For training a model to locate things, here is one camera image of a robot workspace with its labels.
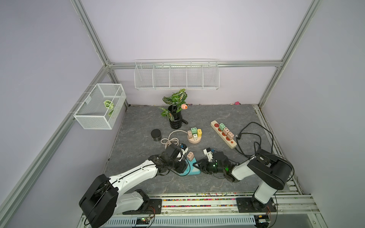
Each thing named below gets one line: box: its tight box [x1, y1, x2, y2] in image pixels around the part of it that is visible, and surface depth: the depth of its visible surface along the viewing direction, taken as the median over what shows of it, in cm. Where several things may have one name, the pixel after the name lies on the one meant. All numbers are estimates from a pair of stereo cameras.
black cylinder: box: [150, 128, 162, 142], surface depth 101 cm
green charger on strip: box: [219, 122, 226, 132], surface depth 101 cm
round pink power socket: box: [187, 133, 202, 144], surface depth 99 cm
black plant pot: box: [167, 104, 189, 130], surface depth 106 cm
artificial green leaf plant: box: [159, 88, 188, 122], surface depth 88 cm
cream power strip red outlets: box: [210, 120, 238, 150], surface depth 101 cm
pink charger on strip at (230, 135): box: [226, 131, 235, 141], surface depth 96 cm
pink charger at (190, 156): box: [186, 151, 195, 162], surface depth 86 cm
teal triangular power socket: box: [179, 157, 202, 176], surface depth 84 cm
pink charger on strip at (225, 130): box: [222, 126, 231, 136], surface depth 98 cm
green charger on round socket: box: [190, 126, 198, 134], surface depth 98 cm
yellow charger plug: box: [197, 128, 202, 137], surface depth 98 cm
